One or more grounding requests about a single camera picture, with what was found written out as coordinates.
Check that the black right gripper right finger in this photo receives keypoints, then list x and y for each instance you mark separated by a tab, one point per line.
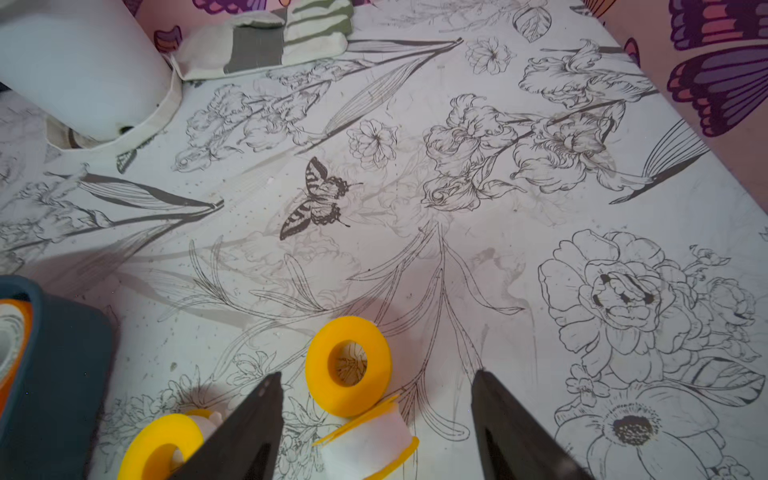
511	443

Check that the yellow tape roll back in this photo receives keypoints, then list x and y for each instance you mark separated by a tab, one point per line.
348	366

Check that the orange tape roll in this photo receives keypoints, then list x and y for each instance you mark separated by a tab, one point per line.
16	328

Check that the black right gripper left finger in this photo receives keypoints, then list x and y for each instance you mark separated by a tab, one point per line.
246	445

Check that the teal storage box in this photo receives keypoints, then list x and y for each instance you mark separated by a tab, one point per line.
51	415

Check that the yellow tape roll front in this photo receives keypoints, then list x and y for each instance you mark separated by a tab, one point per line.
167	443

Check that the yellow white tape roll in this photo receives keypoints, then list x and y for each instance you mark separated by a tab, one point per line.
371	446

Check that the white plant pot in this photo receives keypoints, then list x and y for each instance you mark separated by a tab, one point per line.
91	68

